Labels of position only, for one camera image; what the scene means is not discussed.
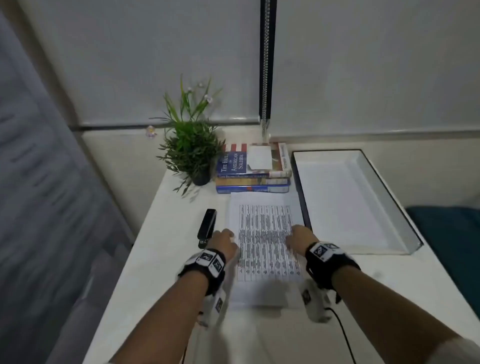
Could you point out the person's left hand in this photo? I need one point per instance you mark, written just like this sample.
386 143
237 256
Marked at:
226 245

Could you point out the person's right hand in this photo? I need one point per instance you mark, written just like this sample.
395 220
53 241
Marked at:
300 240

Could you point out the person's right fingers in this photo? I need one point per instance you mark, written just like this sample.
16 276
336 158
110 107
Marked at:
294 235

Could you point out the person's left fingers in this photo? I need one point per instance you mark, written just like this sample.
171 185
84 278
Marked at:
228 234

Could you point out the person's left forearm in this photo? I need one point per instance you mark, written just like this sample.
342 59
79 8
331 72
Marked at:
165 318

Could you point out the person's right forearm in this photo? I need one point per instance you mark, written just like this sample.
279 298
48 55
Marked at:
390 307

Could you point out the black stapler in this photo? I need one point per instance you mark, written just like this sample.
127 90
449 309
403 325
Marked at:
207 228

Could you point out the printed table paper sheet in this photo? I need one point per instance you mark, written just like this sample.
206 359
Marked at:
262 225

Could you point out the blue spine book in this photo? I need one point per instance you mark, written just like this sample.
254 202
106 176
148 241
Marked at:
251 189

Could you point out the yellow spine book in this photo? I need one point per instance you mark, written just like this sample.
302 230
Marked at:
251 181

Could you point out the white rectangular tray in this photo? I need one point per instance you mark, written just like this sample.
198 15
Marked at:
348 204

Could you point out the flag cover book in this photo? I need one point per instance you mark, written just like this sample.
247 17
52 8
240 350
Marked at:
233 161

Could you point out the white red cover book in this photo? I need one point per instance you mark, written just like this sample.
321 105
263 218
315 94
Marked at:
282 159

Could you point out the white paper note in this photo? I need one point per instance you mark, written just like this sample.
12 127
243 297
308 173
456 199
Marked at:
260 157

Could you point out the green potted plant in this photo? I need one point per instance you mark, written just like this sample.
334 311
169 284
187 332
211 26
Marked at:
191 146

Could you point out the teal cushion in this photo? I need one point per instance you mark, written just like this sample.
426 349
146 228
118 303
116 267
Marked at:
448 243

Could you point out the white roller blind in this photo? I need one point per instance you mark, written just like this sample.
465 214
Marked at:
150 56
375 63

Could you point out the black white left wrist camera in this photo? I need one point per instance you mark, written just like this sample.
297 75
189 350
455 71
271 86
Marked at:
210 264

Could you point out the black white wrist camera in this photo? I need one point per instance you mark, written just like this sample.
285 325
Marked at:
322 258
210 264

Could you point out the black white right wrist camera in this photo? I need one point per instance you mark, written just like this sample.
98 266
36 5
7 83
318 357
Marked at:
322 258

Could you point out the black window frame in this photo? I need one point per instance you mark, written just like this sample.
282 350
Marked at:
273 56

